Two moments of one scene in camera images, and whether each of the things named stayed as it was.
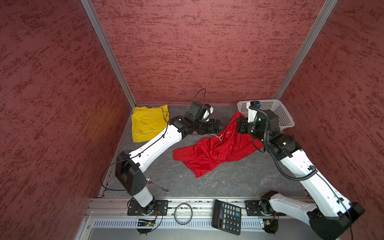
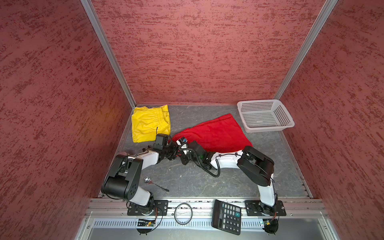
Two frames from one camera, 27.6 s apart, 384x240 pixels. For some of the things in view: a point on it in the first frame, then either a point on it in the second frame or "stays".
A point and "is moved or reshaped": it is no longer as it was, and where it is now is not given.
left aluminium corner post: x=97 y=24 stays
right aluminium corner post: x=328 y=9 stays
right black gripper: x=242 y=124 to x=184 y=161
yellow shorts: x=147 y=122 stays
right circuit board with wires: x=271 y=225 stays
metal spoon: x=149 y=181 stays
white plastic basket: x=285 y=121 stays
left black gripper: x=211 y=130 to x=175 y=149
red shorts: x=203 y=154 is moved or reshaped
